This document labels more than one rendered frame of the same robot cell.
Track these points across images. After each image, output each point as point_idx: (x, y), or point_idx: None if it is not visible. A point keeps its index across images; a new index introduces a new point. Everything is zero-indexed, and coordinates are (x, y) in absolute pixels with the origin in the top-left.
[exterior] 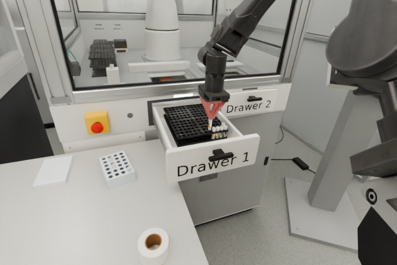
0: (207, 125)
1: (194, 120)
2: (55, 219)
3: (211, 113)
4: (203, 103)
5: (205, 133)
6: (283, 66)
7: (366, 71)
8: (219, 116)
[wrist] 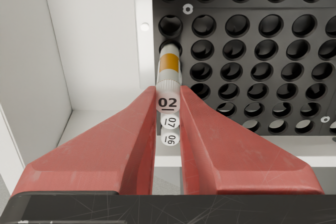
0: (236, 62)
1: (328, 6)
2: None
3: (180, 129)
4: (197, 138)
5: (154, 16)
6: None
7: None
8: (317, 146)
